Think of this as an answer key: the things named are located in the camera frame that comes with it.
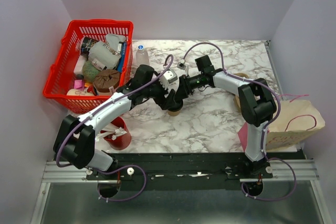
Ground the brown paper coffee cup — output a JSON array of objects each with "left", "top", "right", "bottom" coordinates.
[{"left": 167, "top": 108, "right": 182, "bottom": 116}]

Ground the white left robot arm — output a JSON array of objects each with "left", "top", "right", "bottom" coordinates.
[{"left": 53, "top": 65, "right": 183, "bottom": 179}]

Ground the clear plastic water bottle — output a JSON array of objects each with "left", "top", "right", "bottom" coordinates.
[{"left": 135, "top": 45, "right": 150, "bottom": 66}]

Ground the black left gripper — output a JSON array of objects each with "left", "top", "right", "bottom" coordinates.
[{"left": 143, "top": 73, "right": 177, "bottom": 111}]

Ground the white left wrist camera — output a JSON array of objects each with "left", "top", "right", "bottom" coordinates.
[{"left": 160, "top": 70, "right": 178, "bottom": 89}]

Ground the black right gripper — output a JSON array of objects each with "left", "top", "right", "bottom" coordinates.
[{"left": 174, "top": 73, "right": 204, "bottom": 101}]

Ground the dark printed can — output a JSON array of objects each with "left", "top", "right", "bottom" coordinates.
[{"left": 79, "top": 37, "right": 99, "bottom": 57}]

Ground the blue book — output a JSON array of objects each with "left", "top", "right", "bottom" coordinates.
[{"left": 117, "top": 41, "right": 128, "bottom": 73}]

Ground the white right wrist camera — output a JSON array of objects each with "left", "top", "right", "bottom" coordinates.
[{"left": 177, "top": 61, "right": 189, "bottom": 76}]

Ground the grey cloth pouch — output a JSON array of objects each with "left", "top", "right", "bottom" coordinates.
[{"left": 88, "top": 34, "right": 127, "bottom": 71}]

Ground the pink and beige paper bag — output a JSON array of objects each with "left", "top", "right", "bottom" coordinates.
[{"left": 238, "top": 94, "right": 326, "bottom": 154}]

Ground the red cylindrical straw holder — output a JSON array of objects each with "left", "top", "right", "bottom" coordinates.
[{"left": 103, "top": 117, "right": 132, "bottom": 151}]

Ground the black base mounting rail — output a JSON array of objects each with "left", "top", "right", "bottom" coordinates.
[{"left": 84, "top": 153, "right": 273, "bottom": 194}]

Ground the brown cardboard cup carrier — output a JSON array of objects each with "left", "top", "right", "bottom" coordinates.
[{"left": 233, "top": 72, "right": 249, "bottom": 113}]

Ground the aluminium frame rail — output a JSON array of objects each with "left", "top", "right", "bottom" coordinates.
[{"left": 42, "top": 159, "right": 320, "bottom": 184}]

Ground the brown round lidded box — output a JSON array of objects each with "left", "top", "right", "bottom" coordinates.
[{"left": 93, "top": 69, "right": 121, "bottom": 95}]

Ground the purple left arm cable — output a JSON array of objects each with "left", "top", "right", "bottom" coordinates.
[{"left": 56, "top": 55, "right": 174, "bottom": 202}]

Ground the pink small packet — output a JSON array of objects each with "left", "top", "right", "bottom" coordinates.
[{"left": 73, "top": 80, "right": 85, "bottom": 90}]

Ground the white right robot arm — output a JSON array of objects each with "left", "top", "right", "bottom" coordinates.
[{"left": 174, "top": 55, "right": 277, "bottom": 178}]

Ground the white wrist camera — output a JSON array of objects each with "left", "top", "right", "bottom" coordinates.
[
  {"left": 160, "top": 70, "right": 178, "bottom": 89},
  {"left": 177, "top": 61, "right": 189, "bottom": 76}
]

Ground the red plastic shopping basket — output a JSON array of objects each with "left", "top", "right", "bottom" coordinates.
[{"left": 43, "top": 19, "right": 134, "bottom": 114}]

